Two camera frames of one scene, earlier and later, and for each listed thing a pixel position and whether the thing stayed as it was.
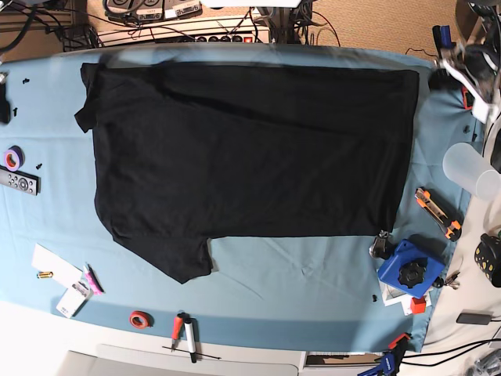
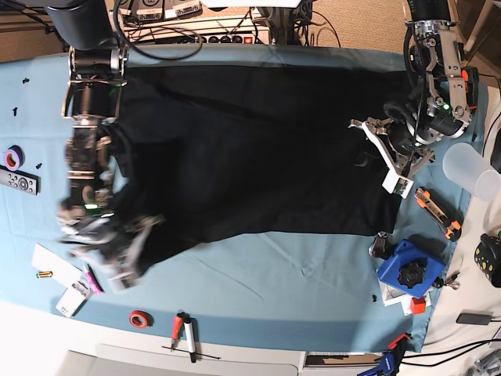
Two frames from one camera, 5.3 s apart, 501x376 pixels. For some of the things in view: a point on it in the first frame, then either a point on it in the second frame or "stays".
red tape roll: [141, 319] stays
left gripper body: [475, 70] → [400, 150]
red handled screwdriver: [177, 326] stays
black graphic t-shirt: [188, 152] stays
